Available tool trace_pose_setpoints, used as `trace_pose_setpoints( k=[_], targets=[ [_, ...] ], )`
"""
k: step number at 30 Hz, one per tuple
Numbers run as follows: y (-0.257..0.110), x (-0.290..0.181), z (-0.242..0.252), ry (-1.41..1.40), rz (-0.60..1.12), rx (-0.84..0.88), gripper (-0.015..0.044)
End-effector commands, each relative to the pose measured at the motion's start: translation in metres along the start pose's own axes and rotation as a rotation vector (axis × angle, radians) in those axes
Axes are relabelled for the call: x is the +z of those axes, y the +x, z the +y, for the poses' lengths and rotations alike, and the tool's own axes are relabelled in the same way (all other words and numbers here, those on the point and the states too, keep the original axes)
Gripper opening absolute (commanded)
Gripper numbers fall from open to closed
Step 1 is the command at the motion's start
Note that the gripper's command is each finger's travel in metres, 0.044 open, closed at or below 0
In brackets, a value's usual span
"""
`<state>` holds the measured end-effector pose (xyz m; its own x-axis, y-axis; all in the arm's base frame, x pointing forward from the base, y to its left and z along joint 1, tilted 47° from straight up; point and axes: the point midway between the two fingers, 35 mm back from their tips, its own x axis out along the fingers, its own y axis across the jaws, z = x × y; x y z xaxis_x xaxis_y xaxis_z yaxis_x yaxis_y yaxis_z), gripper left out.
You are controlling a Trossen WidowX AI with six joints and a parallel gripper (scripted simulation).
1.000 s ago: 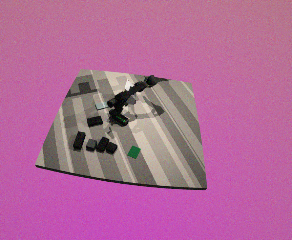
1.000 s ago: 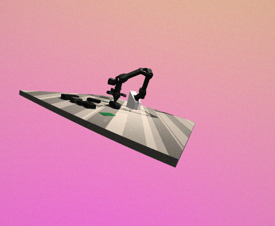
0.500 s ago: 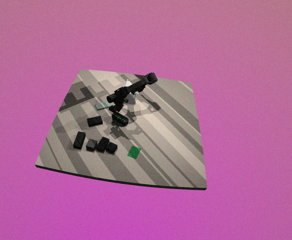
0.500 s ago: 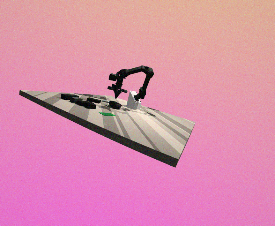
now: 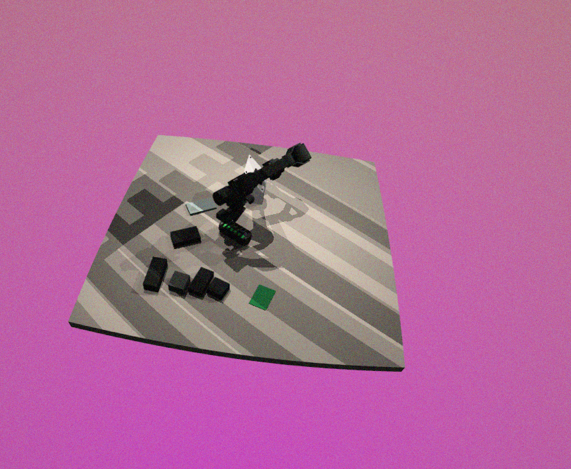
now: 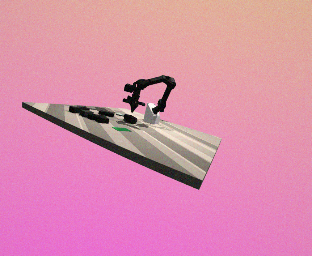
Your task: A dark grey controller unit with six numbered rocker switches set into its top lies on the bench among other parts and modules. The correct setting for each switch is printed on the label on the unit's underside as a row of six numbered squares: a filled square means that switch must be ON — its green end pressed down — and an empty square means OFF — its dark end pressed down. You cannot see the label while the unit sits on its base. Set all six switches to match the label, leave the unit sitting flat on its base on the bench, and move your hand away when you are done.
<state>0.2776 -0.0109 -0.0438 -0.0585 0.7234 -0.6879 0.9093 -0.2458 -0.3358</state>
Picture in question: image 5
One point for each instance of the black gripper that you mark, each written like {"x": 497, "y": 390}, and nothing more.
{"x": 236, "y": 207}

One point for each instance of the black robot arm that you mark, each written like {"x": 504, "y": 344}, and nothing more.
{"x": 296, "y": 156}

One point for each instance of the green block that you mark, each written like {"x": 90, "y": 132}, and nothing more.
{"x": 262, "y": 297}

